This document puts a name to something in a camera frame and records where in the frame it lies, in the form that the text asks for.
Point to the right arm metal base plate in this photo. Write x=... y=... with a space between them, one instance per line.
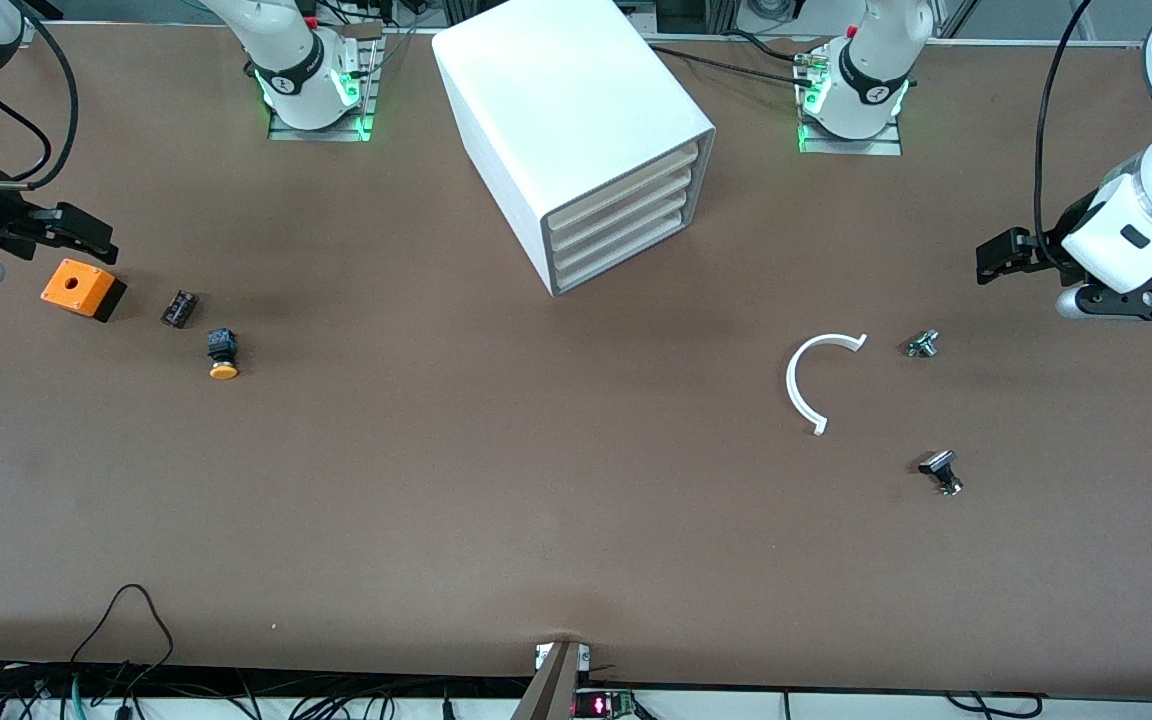
x=321 y=134

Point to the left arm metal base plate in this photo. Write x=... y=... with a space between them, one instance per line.
x=856 y=147

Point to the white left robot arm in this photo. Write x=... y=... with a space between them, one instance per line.
x=876 y=60

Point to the small silver metal connector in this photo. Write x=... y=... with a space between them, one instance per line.
x=922 y=345

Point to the small black connector block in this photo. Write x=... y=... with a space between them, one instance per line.
x=179 y=308

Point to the circuit board with red display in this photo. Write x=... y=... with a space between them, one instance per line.
x=598 y=705

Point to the orange button enclosure box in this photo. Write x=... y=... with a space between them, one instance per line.
x=74 y=285

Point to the black knob switch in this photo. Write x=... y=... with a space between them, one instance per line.
x=938 y=465

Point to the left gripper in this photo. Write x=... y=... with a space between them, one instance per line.
x=1049 y=248

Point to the yellow mushroom push button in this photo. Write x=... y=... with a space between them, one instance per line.
x=223 y=345

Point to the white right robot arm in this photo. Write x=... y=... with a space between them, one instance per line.
x=301 y=50

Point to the white drawer cabinet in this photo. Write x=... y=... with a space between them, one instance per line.
x=556 y=90

